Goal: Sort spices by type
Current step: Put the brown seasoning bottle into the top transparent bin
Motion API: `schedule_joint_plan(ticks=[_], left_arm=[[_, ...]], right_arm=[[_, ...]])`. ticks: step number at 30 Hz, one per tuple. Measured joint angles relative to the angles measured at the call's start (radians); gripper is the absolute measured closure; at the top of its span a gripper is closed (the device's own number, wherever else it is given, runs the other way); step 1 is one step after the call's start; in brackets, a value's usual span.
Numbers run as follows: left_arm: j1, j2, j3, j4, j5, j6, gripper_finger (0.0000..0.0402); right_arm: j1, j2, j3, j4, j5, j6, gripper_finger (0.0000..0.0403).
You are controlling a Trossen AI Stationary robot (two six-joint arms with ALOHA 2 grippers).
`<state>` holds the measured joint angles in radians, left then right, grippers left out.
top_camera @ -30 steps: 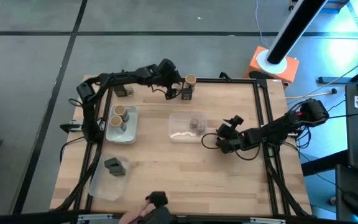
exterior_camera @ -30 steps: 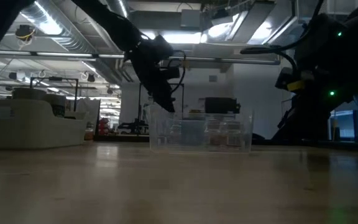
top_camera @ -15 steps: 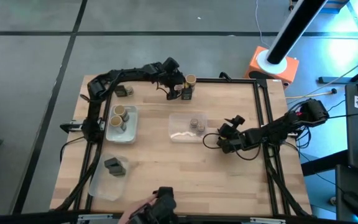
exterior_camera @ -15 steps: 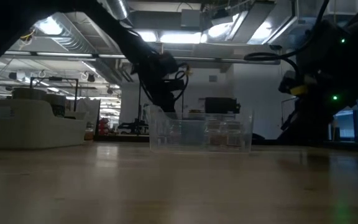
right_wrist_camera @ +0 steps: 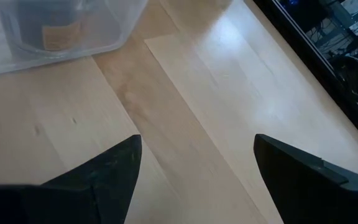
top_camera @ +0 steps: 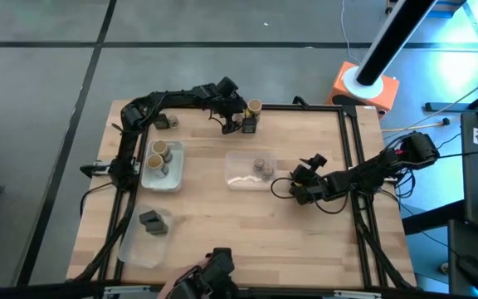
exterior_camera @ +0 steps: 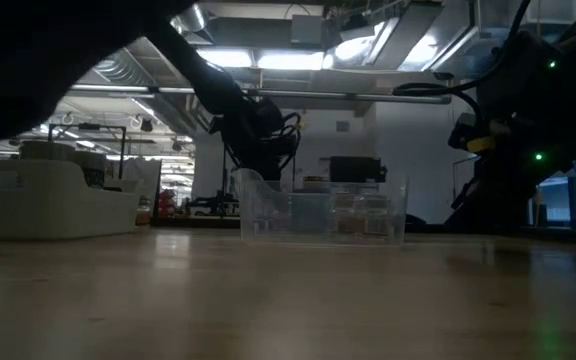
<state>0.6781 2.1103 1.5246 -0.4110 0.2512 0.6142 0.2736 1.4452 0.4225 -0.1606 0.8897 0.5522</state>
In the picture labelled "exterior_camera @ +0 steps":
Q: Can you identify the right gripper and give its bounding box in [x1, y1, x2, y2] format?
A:
[444, 143, 565, 235]

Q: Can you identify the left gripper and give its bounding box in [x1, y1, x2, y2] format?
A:
[209, 96, 288, 183]

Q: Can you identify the small glass spice jar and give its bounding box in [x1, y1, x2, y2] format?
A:
[135, 195, 153, 227]
[365, 194, 393, 236]
[335, 193, 368, 236]

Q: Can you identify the clear plastic bin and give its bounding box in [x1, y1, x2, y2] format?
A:
[235, 167, 409, 247]

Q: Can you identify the black equipment box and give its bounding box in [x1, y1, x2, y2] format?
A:
[330, 155, 388, 184]

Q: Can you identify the red object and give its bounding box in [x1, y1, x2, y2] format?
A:
[157, 188, 177, 217]

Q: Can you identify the horizontal metal ceiling pipe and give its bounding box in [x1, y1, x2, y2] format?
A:
[70, 83, 453, 106]

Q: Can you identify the ceiling light panel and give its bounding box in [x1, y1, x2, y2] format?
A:
[256, 49, 327, 71]
[195, 47, 255, 70]

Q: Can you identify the white panel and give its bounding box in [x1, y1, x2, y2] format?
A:
[120, 157, 163, 221]

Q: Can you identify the grey ceiling box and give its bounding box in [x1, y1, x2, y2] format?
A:
[290, 13, 324, 46]

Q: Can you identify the white opaque plastic bin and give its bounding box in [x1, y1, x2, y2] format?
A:
[0, 158, 143, 240]

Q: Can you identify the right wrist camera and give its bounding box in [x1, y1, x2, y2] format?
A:
[447, 112, 497, 154]

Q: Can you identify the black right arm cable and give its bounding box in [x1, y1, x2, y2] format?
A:
[391, 0, 532, 129]

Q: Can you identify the silver spiral ventilation duct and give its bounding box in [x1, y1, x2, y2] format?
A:
[170, 3, 209, 34]
[87, 37, 199, 91]

